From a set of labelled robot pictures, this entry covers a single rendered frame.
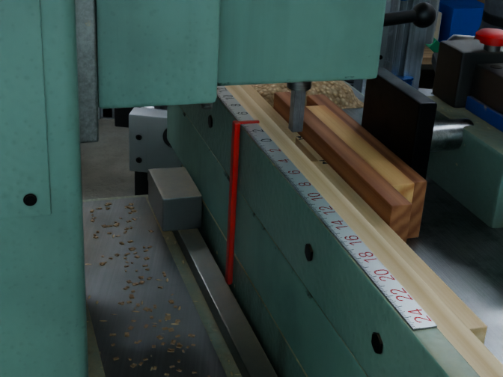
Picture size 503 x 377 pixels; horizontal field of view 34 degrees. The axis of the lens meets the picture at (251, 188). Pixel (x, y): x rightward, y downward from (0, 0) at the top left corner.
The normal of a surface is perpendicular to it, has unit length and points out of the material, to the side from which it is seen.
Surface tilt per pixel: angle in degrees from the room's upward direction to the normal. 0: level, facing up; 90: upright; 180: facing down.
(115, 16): 90
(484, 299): 0
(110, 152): 0
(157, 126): 90
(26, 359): 90
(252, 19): 90
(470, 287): 0
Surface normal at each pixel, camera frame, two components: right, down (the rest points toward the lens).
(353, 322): -0.95, 0.08
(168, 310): 0.05, -0.91
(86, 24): 0.30, 0.41
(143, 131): -0.11, 0.41
